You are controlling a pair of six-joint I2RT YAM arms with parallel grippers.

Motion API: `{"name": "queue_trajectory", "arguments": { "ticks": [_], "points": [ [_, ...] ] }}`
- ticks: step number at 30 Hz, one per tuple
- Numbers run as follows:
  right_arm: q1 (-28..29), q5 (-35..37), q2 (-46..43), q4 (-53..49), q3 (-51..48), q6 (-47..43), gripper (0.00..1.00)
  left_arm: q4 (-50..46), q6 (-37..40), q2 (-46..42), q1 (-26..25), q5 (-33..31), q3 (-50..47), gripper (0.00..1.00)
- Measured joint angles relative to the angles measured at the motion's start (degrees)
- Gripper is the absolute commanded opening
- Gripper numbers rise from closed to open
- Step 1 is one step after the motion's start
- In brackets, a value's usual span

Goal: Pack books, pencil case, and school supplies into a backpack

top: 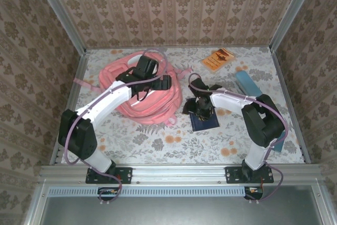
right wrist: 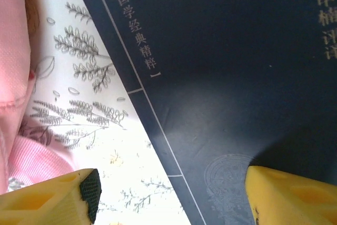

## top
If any dark blue notebook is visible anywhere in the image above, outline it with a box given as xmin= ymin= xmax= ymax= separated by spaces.
xmin=189 ymin=109 xmax=221 ymax=132

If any pink backpack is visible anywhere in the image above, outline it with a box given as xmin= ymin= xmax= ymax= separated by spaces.
xmin=73 ymin=51 xmax=192 ymax=128

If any light blue pencil case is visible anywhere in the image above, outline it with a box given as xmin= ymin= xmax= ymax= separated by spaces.
xmin=235 ymin=71 xmax=264 ymax=99

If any floral tablecloth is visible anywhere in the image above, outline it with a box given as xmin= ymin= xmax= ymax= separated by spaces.
xmin=56 ymin=47 xmax=308 ymax=167

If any orange book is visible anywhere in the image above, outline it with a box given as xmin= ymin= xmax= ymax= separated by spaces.
xmin=202 ymin=47 xmax=236 ymax=74

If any blue book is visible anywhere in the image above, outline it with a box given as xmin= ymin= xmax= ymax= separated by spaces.
xmin=272 ymin=130 xmax=289 ymax=154

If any black right connector box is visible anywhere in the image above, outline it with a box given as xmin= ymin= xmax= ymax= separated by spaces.
xmin=244 ymin=185 xmax=264 ymax=200

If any black connector box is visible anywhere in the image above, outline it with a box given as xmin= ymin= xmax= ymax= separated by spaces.
xmin=244 ymin=185 xmax=264 ymax=200
xmin=97 ymin=187 xmax=119 ymax=201

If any grey metal panel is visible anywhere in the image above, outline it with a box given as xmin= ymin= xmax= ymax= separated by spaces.
xmin=39 ymin=185 xmax=324 ymax=225

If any black left connector box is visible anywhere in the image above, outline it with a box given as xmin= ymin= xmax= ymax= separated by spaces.
xmin=97 ymin=187 xmax=119 ymax=201

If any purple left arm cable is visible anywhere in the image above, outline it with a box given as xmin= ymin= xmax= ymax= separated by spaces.
xmin=64 ymin=47 xmax=169 ymax=204

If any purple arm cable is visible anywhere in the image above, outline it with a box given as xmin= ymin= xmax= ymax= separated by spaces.
xmin=187 ymin=73 xmax=290 ymax=204
xmin=64 ymin=47 xmax=169 ymax=204

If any aluminium frame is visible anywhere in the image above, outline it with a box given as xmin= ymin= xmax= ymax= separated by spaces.
xmin=25 ymin=0 xmax=337 ymax=225

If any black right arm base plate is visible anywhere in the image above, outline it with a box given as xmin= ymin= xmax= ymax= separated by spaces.
xmin=225 ymin=166 xmax=274 ymax=184

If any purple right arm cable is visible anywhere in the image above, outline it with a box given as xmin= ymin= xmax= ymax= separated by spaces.
xmin=187 ymin=73 xmax=290 ymax=204

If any white slotted cable duct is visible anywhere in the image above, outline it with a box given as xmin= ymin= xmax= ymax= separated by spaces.
xmin=48 ymin=185 xmax=264 ymax=197

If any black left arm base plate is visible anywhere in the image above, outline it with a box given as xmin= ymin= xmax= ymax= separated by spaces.
xmin=85 ymin=166 xmax=133 ymax=185

